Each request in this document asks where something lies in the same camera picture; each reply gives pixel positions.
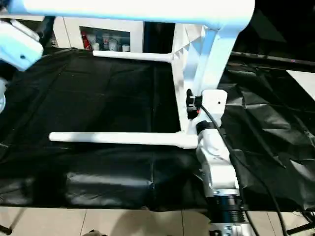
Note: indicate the white plastic table top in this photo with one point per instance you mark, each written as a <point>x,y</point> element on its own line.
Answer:
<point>209,61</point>

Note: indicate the white plastic table leg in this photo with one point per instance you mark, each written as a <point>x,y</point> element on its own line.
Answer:
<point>123,8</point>
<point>130,55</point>
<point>118,137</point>

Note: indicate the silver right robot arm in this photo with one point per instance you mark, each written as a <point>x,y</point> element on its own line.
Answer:
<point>216,157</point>

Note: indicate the white cup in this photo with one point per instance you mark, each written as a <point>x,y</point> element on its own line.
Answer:
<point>125,48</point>

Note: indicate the dark metal pole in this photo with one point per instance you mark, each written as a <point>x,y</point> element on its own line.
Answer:
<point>270,58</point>

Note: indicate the tall white jar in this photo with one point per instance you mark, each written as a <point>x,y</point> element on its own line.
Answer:
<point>113,44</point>

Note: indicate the black glossy mat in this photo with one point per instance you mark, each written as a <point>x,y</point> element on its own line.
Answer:
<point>86,93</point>

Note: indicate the white flat board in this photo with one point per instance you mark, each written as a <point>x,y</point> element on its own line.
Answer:
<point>302,82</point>

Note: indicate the black backdrop cloth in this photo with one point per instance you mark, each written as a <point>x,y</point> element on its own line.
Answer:
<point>283,24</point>

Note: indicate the red packet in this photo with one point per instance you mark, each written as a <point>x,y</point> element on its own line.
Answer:
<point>84,40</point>

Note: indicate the white glass-door cabinet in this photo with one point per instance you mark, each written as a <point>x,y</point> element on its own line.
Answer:
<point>69,32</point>

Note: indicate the black floor stand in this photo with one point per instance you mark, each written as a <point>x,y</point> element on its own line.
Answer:
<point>301,228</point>

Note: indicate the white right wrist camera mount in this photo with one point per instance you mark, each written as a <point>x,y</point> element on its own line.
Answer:
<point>212,100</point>

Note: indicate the black frame leg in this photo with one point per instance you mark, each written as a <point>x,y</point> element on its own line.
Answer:
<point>5,228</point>

